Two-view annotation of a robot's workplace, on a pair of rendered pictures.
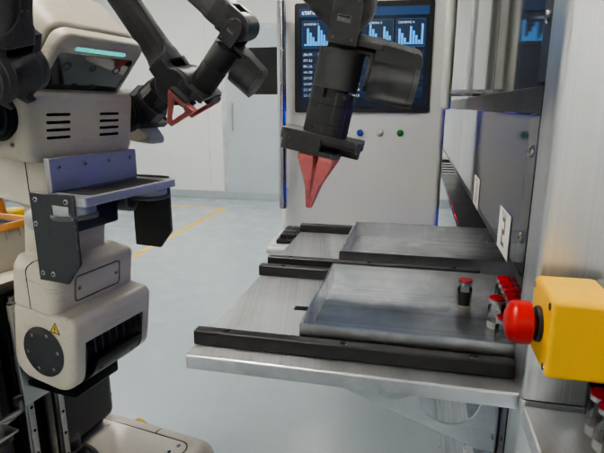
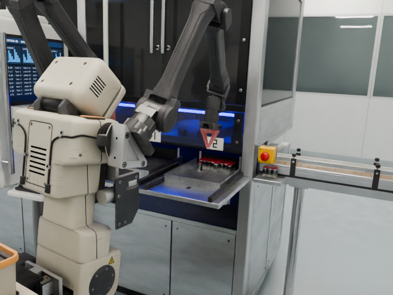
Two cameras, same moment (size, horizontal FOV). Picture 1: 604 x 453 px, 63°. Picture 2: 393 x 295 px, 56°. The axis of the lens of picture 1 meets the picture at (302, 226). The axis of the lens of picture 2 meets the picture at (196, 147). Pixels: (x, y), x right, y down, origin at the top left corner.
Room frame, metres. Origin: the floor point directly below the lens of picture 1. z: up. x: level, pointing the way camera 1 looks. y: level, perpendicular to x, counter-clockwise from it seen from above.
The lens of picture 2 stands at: (0.43, 1.44, 1.37)
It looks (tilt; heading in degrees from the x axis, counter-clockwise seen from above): 12 degrees down; 281
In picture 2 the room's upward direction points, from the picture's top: 2 degrees clockwise
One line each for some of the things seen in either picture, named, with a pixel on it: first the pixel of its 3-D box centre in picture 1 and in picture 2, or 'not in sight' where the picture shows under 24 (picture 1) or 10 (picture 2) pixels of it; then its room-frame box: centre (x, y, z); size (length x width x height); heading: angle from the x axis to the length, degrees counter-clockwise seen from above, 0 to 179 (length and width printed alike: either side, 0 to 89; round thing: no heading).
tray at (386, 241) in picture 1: (427, 246); (144, 162); (1.01, -0.27, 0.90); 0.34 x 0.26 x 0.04; 77
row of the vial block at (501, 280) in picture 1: (510, 310); (215, 165); (0.66, -0.30, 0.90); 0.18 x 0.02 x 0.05; 167
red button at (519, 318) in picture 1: (526, 322); (265, 156); (0.42, -0.21, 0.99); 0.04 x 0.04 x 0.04; 77
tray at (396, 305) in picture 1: (430, 308); (206, 172); (0.68, -0.19, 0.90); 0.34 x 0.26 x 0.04; 77
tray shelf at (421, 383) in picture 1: (388, 283); (166, 176); (0.86, -0.16, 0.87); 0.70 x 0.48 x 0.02; 167
